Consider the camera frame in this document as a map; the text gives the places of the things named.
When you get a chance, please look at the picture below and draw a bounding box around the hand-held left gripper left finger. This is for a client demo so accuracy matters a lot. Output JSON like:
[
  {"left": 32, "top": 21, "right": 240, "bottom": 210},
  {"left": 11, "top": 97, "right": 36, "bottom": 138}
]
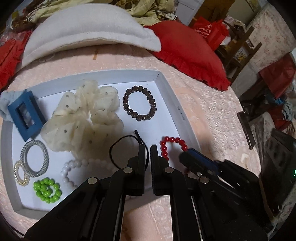
[{"left": 24, "top": 144, "right": 148, "bottom": 241}]

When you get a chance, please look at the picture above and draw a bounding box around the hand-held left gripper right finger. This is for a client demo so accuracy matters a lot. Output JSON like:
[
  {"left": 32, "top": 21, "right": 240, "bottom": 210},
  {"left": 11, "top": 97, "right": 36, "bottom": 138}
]
[{"left": 150, "top": 144, "right": 271, "bottom": 241}]

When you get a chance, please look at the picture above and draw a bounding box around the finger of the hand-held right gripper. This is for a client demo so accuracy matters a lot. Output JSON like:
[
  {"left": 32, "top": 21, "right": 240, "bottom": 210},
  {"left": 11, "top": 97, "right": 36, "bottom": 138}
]
[
  {"left": 179, "top": 151, "right": 204, "bottom": 176},
  {"left": 186, "top": 149, "right": 220, "bottom": 176}
]

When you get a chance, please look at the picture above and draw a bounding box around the red bead bracelet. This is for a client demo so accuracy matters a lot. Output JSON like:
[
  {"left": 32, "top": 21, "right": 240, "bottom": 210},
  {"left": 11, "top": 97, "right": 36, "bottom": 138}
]
[{"left": 160, "top": 136, "right": 188, "bottom": 163}]

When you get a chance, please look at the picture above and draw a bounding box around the black hair tie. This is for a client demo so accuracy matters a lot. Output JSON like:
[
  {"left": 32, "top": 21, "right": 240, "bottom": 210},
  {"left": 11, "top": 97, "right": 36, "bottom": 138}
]
[{"left": 109, "top": 130, "right": 148, "bottom": 168}]

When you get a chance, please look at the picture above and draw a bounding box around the white shallow cardboard box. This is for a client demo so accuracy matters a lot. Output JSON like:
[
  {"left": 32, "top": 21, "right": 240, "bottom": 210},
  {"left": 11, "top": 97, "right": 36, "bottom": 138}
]
[{"left": 0, "top": 69, "right": 201, "bottom": 219}]

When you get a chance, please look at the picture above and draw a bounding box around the dark brown bead bracelet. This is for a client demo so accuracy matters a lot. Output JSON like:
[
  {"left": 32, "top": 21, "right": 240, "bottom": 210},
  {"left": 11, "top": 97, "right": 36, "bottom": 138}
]
[{"left": 122, "top": 85, "right": 157, "bottom": 121}]

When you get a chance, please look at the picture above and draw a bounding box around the white bead bracelet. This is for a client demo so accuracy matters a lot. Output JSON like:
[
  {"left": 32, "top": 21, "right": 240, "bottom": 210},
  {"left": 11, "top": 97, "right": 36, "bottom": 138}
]
[{"left": 60, "top": 158, "right": 121, "bottom": 189}]

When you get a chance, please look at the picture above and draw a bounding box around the cream dotted scrunchie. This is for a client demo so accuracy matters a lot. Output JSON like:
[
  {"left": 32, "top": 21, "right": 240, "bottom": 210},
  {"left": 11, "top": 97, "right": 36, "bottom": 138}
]
[{"left": 40, "top": 80, "right": 125, "bottom": 160}]

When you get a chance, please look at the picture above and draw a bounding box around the green bead bracelet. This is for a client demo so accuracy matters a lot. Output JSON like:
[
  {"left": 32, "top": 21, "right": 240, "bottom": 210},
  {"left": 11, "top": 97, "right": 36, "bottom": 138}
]
[{"left": 33, "top": 177, "right": 62, "bottom": 204}]

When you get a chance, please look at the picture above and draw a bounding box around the silver hair tie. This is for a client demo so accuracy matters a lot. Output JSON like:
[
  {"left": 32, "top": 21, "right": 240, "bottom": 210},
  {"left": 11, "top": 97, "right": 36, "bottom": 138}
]
[{"left": 20, "top": 140, "right": 50, "bottom": 178}]

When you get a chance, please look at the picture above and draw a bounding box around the clear spiral hair tie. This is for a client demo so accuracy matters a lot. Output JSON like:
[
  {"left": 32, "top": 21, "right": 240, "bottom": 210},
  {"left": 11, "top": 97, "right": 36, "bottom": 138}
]
[{"left": 14, "top": 160, "right": 31, "bottom": 188}]

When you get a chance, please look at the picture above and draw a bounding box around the blue square hair clip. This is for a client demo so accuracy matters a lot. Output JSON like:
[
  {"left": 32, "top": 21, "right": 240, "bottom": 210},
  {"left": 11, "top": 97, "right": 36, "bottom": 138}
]
[{"left": 7, "top": 90, "right": 47, "bottom": 142}]

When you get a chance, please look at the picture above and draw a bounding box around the light blue scrunchie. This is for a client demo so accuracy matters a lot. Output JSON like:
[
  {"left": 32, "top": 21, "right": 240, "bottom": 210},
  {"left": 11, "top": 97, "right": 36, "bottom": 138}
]
[{"left": 0, "top": 90, "right": 26, "bottom": 122}]

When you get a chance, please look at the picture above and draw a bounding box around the dark flat slab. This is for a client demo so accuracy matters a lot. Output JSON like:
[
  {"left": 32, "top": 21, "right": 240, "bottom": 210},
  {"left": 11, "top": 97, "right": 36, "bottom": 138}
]
[{"left": 237, "top": 111, "right": 257, "bottom": 150}]

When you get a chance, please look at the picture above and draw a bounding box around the pink textured blanket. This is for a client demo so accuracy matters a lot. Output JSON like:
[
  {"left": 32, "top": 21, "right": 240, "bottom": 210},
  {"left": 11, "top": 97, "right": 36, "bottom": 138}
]
[{"left": 0, "top": 44, "right": 278, "bottom": 241}]

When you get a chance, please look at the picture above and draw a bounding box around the pile of clothes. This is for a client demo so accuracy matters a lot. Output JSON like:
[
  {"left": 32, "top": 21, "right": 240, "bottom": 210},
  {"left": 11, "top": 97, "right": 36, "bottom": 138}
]
[{"left": 266, "top": 93, "right": 296, "bottom": 130}]

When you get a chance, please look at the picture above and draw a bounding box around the red cloth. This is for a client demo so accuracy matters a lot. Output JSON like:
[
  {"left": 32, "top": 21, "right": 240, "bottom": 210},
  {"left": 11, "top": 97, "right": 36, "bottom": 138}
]
[{"left": 259, "top": 54, "right": 296, "bottom": 99}]

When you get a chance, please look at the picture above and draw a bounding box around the red ruffled pillow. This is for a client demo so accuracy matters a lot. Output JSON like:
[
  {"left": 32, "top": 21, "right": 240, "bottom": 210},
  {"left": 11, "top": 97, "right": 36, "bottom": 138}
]
[
  {"left": 144, "top": 21, "right": 232, "bottom": 91},
  {"left": 0, "top": 31, "right": 31, "bottom": 90}
]

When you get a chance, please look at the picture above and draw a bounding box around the wooden chair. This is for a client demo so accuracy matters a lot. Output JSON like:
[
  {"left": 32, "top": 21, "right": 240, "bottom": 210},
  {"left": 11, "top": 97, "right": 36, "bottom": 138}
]
[{"left": 216, "top": 20, "right": 263, "bottom": 84}]

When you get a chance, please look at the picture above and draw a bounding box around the red shopping bag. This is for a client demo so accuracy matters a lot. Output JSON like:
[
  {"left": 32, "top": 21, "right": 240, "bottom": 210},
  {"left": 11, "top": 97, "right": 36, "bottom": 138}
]
[{"left": 191, "top": 16, "right": 230, "bottom": 50}]

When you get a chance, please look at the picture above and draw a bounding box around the white pillow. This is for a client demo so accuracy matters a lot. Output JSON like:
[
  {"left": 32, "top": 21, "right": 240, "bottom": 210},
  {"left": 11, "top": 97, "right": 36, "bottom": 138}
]
[{"left": 21, "top": 10, "right": 162, "bottom": 70}]

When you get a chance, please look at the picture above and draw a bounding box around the floral yellow quilt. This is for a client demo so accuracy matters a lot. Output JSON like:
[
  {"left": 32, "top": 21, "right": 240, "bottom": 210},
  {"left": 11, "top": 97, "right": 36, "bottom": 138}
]
[{"left": 9, "top": 0, "right": 181, "bottom": 26}]

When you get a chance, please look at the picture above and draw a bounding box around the floral wall cloth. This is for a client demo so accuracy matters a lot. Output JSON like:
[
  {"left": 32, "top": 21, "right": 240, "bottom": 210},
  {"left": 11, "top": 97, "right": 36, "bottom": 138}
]
[{"left": 247, "top": 2, "right": 296, "bottom": 77}]

